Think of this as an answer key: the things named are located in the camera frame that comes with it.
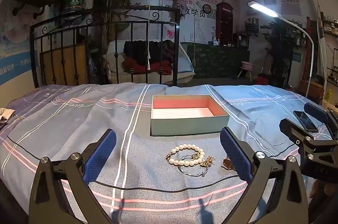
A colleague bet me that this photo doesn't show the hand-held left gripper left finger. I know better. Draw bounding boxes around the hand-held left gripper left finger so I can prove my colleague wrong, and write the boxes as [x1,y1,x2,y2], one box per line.
[29,128,117,224]

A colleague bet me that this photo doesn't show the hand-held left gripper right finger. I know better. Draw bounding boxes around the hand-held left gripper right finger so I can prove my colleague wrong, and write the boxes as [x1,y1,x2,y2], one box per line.
[220,127,309,224]

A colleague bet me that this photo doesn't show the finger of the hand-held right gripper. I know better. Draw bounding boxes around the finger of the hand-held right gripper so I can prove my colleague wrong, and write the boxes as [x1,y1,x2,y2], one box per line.
[279,118,338,161]
[303,102,338,138]

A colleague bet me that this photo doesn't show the wristwatch with dark face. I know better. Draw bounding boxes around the wristwatch with dark face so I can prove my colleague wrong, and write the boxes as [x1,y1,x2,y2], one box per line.
[221,158,236,171]

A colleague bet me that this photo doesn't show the gold flower brooch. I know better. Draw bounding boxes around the gold flower brooch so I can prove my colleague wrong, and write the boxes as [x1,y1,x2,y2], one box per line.
[201,156,215,168]

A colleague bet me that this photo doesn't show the white pearl bracelet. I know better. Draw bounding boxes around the white pearl bracelet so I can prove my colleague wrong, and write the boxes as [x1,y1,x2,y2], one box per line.
[166,144,206,167]

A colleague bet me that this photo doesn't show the thin metal bracelet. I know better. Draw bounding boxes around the thin metal bracelet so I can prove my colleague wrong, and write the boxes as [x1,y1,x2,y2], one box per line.
[177,154,209,177]

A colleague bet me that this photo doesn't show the box with pink lining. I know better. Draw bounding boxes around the box with pink lining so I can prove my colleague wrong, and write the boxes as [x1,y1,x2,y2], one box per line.
[150,94,230,137]

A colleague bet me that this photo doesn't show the person's right hand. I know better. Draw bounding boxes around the person's right hand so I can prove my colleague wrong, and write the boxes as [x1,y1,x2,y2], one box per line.
[308,179,338,224]

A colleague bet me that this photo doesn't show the black smartphone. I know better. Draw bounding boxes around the black smartphone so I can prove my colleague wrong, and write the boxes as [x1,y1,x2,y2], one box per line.
[293,110,319,132]

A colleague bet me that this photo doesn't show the wicker basket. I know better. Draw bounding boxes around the wicker basket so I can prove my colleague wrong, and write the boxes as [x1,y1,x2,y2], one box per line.
[299,80,324,101]

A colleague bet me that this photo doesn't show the blue striped bedspread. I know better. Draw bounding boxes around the blue striped bedspread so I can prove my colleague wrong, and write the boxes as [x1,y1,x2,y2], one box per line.
[0,83,338,224]

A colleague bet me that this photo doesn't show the dark potted plant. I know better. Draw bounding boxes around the dark potted plant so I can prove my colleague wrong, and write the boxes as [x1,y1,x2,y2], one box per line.
[264,19,296,82]

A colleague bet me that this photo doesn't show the pink stool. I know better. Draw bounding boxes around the pink stool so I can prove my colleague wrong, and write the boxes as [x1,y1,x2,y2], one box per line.
[238,61,253,82]

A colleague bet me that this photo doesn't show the red cloth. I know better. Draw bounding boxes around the red cloth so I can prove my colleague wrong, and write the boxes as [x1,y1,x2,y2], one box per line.
[122,57,172,74]

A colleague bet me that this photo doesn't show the counter with green floral cloth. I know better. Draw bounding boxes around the counter with green floral cloth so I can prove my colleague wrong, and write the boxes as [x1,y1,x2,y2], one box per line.
[187,42,251,79]

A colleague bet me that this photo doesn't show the white hanging swing chair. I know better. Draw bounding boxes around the white hanging swing chair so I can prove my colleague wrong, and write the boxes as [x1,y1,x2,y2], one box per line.
[107,39,196,83]

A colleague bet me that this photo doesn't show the beige cloth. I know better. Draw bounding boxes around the beige cloth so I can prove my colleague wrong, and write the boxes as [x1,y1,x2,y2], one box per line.
[0,108,16,123]

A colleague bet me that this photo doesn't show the light blue cushion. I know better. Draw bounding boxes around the light blue cushion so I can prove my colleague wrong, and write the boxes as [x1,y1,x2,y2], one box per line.
[171,53,196,74]

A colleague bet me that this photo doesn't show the black clothes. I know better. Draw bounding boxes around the black clothes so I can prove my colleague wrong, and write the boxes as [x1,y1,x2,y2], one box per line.
[124,40,180,66]

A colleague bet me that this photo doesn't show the white floor lamp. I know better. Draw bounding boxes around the white floor lamp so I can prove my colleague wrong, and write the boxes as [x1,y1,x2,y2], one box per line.
[248,1,315,98]

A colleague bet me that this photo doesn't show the red phone booth cabinet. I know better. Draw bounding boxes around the red phone booth cabinet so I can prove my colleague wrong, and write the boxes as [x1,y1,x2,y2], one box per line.
[216,1,235,42]

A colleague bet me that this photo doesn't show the green water bottle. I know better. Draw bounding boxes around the green water bottle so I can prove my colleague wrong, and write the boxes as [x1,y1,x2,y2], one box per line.
[62,0,85,14]

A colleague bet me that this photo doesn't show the white tassel rope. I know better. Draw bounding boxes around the white tassel rope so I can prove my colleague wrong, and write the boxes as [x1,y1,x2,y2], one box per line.
[146,6,152,71]

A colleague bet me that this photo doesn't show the blue wall poster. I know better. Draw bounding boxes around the blue wall poster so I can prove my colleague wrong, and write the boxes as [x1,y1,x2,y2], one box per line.
[0,6,36,85]

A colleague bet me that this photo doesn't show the black iron bed frame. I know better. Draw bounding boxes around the black iron bed frame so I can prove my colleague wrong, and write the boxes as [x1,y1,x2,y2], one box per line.
[30,5,181,87]

